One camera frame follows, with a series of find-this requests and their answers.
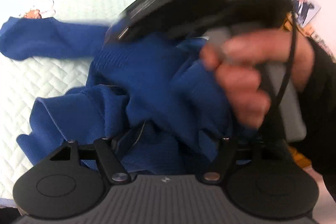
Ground blue knit sweater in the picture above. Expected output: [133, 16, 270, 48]
[0, 16, 253, 176]

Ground person's right hand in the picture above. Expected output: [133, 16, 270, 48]
[200, 28, 316, 128]

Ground poster of suited figure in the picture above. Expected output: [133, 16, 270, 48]
[292, 0, 321, 28]

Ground light green quilted bee blanket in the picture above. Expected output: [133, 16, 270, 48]
[1, 0, 134, 207]

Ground black cable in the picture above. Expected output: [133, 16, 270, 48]
[270, 9, 299, 119]

